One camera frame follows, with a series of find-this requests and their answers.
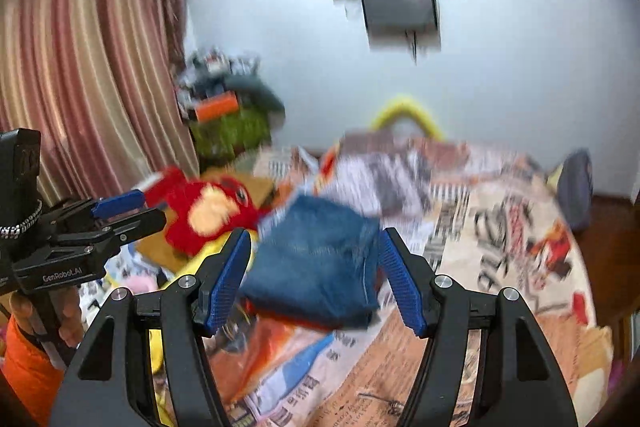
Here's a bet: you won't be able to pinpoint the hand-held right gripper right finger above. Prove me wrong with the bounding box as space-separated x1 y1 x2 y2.
380 227 578 427

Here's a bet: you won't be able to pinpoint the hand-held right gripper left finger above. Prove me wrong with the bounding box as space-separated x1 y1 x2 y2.
50 228 252 427

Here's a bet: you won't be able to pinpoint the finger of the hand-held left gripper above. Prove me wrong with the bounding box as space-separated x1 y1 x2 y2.
91 189 147 221
96 208 168 254

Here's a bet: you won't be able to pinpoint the blue denim jeans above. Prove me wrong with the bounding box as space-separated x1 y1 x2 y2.
239 194 383 330

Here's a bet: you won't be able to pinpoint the person's left hand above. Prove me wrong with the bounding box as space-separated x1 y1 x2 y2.
9 288 85 350

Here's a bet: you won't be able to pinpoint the red plush toy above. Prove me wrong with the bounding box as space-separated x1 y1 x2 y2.
141 165 275 258

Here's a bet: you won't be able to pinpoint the printed blanket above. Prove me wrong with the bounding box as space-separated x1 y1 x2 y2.
205 129 601 427

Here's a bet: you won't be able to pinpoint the orange box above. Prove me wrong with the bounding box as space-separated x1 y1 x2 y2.
194 91 239 121

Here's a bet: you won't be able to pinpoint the pink striped curtain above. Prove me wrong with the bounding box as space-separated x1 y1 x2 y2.
0 0 202 210

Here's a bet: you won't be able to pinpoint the dark grey cloth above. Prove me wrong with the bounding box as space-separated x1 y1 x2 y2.
222 74 287 114

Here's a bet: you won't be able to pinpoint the yellow hoop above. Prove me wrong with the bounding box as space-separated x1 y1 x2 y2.
370 94 446 142

